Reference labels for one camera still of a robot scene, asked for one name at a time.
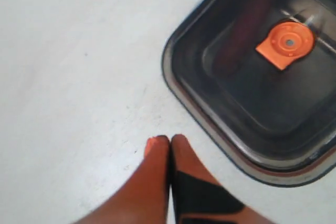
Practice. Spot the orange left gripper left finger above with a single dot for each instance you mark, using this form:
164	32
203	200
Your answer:
144	198

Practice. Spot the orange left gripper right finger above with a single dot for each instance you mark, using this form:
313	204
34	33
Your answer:
198	197

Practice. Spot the dark transparent lid orange seal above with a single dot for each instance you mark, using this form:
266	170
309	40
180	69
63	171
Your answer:
259	77

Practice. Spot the steel two-compartment lunch box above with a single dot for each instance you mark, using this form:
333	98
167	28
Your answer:
308	175

